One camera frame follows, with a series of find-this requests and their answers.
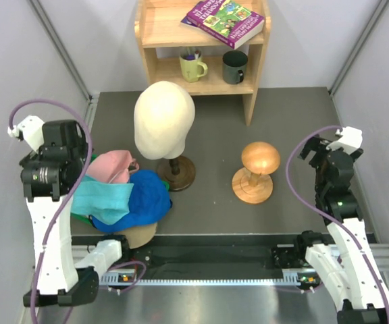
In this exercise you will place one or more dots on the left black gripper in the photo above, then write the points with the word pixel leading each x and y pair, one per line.
pixel 83 148

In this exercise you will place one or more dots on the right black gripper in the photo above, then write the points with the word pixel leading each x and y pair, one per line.
pixel 315 144

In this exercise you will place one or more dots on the pink baseball cap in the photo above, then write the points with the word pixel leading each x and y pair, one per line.
pixel 113 167

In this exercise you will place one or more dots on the cyan bucket hat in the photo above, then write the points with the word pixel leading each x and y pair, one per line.
pixel 106 202

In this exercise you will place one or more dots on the blue baseball cap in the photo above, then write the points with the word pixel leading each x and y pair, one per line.
pixel 149 202

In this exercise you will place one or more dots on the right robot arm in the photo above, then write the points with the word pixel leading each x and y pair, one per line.
pixel 352 278

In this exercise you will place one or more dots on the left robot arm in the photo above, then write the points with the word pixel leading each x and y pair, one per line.
pixel 49 172

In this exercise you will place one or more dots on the green plastic tray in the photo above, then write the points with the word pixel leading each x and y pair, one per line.
pixel 82 218

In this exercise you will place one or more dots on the light wooden hat stand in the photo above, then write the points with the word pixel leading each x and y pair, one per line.
pixel 252 183

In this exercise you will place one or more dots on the cream mannequin head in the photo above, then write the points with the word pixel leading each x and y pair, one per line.
pixel 163 115

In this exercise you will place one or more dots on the tan hat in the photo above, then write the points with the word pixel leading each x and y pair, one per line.
pixel 138 236

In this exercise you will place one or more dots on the dark green mug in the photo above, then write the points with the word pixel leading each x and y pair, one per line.
pixel 234 64

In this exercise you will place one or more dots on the wooden shelf unit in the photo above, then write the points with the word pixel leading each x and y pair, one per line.
pixel 158 26

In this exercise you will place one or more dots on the yellow-green mug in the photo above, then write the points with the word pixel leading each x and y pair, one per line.
pixel 192 67

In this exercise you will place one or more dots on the pens in mug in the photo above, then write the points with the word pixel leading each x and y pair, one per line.
pixel 190 53

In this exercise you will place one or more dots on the purple children's book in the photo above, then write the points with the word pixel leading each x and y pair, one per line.
pixel 228 21

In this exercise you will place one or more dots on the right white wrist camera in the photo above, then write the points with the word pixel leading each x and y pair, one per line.
pixel 349 140

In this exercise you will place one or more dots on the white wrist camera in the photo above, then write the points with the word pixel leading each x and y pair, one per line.
pixel 349 140
pixel 30 131

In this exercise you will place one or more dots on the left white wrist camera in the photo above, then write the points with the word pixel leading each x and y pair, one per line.
pixel 30 131

